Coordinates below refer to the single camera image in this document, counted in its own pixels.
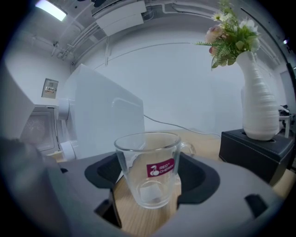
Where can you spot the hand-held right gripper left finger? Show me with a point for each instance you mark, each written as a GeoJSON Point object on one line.
{"type": "Point", "coordinates": [76, 185]}

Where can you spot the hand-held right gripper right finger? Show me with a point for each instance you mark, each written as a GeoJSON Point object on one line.
{"type": "Point", "coordinates": [231, 185]}

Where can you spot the clear glass mug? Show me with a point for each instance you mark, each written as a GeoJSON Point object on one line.
{"type": "Point", "coordinates": [159, 170]}

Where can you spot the white microwave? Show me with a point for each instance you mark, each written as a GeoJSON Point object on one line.
{"type": "Point", "coordinates": [97, 104]}

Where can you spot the black tissue box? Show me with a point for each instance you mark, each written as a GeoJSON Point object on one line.
{"type": "Point", "coordinates": [249, 157]}

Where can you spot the wooden table with white legs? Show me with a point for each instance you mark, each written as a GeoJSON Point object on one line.
{"type": "Point", "coordinates": [143, 217]}

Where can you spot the artificial flower bouquet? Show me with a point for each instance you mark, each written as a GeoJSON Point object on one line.
{"type": "Point", "coordinates": [231, 41]}

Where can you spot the white ceiling pipes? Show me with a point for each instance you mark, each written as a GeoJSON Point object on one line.
{"type": "Point", "coordinates": [81, 37]}

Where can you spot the white ceiling air conditioner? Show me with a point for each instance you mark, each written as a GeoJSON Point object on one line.
{"type": "Point", "coordinates": [120, 20]}

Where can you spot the long ceiling light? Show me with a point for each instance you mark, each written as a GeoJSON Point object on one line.
{"type": "Point", "coordinates": [52, 9]}

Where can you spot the white metal frame table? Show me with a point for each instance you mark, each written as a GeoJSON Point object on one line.
{"type": "Point", "coordinates": [287, 127]}

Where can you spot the grey electrical wall panel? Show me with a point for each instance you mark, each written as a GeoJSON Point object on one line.
{"type": "Point", "coordinates": [49, 89]}

